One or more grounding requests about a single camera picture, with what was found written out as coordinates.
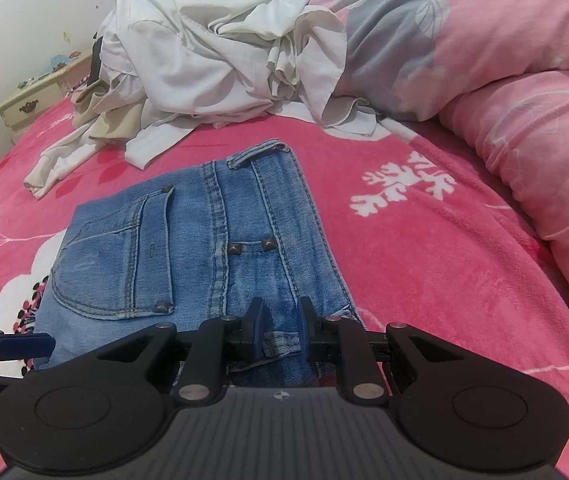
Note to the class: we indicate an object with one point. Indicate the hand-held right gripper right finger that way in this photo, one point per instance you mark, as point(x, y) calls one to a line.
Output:
point(304, 330)

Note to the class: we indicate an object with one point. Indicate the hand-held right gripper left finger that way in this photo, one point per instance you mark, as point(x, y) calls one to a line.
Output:
point(262, 327)

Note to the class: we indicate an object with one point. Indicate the blue denim jeans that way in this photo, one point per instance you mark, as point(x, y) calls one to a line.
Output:
point(204, 240)

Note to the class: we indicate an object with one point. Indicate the pink floral blanket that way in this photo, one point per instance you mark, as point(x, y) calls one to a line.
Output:
point(414, 260)

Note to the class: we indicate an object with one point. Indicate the cream nightstand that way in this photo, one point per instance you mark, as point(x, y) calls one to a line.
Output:
point(29, 102)

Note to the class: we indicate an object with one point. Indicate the beige garment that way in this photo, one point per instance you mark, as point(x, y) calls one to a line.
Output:
point(109, 115)

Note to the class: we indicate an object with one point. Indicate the white shirt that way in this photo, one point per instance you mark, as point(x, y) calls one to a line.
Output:
point(174, 60)

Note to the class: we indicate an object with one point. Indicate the off-white garment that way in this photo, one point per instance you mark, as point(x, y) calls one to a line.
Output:
point(284, 35)

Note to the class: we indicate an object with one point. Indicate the black garment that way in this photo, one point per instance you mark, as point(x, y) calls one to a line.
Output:
point(97, 60)

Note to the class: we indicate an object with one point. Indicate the pink and grey quilt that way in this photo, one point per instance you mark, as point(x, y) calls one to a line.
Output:
point(489, 60)

